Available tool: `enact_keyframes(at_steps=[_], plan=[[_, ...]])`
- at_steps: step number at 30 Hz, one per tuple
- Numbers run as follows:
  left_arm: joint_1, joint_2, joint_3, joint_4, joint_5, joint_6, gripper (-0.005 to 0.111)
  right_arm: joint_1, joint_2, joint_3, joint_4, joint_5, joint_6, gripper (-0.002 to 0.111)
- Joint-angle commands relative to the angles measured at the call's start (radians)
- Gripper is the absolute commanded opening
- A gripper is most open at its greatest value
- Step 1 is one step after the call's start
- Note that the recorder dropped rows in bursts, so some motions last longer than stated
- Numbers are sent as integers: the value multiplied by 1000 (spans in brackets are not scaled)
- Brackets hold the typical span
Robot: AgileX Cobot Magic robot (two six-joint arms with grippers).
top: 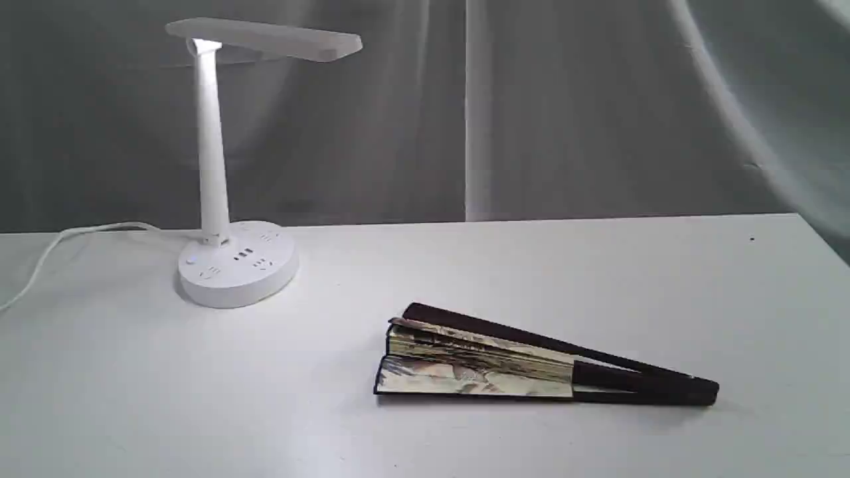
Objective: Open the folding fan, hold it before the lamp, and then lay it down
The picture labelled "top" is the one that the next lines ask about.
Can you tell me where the painted paper folding fan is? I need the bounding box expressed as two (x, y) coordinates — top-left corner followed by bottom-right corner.
(373, 302), (720, 408)

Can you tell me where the white desk lamp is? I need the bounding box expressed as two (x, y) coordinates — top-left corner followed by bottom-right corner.
(166, 17), (363, 309)

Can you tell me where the grey backdrop curtain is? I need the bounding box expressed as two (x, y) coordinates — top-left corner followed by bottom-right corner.
(2, 1), (848, 260)

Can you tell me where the white lamp power cord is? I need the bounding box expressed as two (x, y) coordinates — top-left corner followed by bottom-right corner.
(0, 222), (200, 313)

